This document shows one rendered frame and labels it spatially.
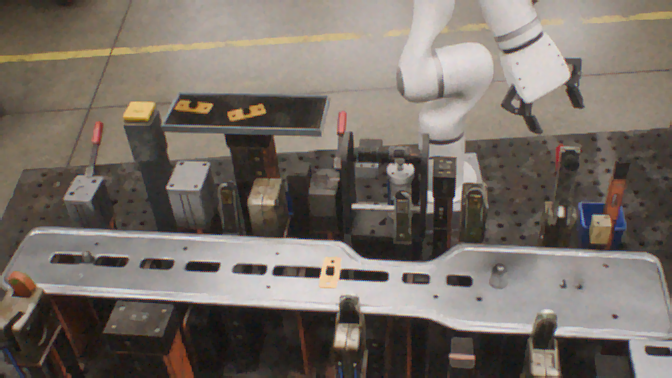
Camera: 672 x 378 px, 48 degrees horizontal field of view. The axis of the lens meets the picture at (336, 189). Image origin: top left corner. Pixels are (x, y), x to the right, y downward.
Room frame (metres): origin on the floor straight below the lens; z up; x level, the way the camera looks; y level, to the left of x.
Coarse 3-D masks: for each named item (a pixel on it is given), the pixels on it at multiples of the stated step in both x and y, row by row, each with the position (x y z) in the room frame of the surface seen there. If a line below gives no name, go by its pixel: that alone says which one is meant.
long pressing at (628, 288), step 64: (128, 256) 1.16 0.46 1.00; (192, 256) 1.14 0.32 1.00; (256, 256) 1.13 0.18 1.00; (320, 256) 1.11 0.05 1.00; (448, 256) 1.08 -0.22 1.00; (512, 256) 1.07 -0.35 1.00; (576, 256) 1.05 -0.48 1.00; (640, 256) 1.04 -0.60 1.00; (448, 320) 0.92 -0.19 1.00; (512, 320) 0.90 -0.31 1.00; (576, 320) 0.89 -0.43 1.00; (640, 320) 0.88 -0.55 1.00
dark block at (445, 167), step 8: (440, 160) 1.25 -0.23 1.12; (448, 160) 1.25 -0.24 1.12; (456, 160) 1.25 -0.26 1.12; (440, 168) 1.23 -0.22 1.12; (448, 168) 1.22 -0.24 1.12; (456, 168) 1.22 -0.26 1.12; (440, 176) 1.20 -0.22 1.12; (448, 176) 1.20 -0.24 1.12; (440, 184) 1.20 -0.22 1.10; (448, 184) 1.20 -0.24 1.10; (440, 192) 1.20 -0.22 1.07; (448, 192) 1.20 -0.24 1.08; (440, 200) 1.20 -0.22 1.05; (448, 200) 1.20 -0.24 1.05; (440, 208) 1.21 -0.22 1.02; (448, 208) 1.20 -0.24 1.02; (440, 216) 1.20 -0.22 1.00; (448, 216) 1.20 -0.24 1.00; (440, 224) 1.20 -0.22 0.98; (448, 224) 1.20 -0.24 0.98; (440, 232) 1.20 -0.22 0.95; (448, 232) 1.20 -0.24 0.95; (440, 240) 1.20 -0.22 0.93; (448, 240) 1.20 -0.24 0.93; (440, 248) 1.20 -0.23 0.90; (448, 248) 1.20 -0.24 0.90; (448, 280) 1.20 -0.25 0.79
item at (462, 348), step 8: (456, 344) 0.87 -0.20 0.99; (464, 344) 0.86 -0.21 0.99; (472, 344) 0.86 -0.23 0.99; (456, 352) 0.85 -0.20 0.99; (464, 352) 0.85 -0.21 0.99; (472, 352) 0.84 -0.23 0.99; (456, 360) 0.83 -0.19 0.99; (464, 360) 0.83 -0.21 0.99; (472, 360) 0.83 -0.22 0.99; (456, 368) 0.82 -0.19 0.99; (464, 368) 0.81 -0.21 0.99; (472, 368) 0.81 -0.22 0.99; (448, 376) 0.83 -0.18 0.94; (456, 376) 0.82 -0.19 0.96; (464, 376) 0.81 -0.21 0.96; (472, 376) 0.81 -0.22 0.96
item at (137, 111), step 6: (132, 102) 1.51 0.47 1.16; (138, 102) 1.51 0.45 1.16; (132, 108) 1.49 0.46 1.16; (138, 108) 1.49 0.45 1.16; (144, 108) 1.49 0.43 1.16; (150, 108) 1.48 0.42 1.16; (126, 114) 1.47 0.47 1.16; (132, 114) 1.46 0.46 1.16; (138, 114) 1.46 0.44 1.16; (144, 114) 1.46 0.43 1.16; (150, 114) 1.47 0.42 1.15; (138, 120) 1.45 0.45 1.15; (144, 120) 1.45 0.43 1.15
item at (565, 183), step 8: (560, 152) 1.14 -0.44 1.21; (568, 152) 1.14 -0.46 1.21; (576, 152) 1.13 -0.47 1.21; (560, 160) 1.13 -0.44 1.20; (568, 160) 1.10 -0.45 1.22; (576, 160) 1.10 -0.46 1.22; (560, 168) 1.12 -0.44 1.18; (568, 168) 1.10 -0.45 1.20; (576, 168) 1.10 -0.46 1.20; (560, 176) 1.12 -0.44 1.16; (568, 176) 1.13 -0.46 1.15; (576, 176) 1.12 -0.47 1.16; (560, 184) 1.12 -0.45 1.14; (568, 184) 1.12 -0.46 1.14; (560, 192) 1.12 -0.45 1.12; (568, 192) 1.12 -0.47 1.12; (560, 200) 1.12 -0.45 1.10; (568, 200) 1.12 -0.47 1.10; (568, 208) 1.11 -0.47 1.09; (568, 216) 1.10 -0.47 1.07; (568, 224) 1.10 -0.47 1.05
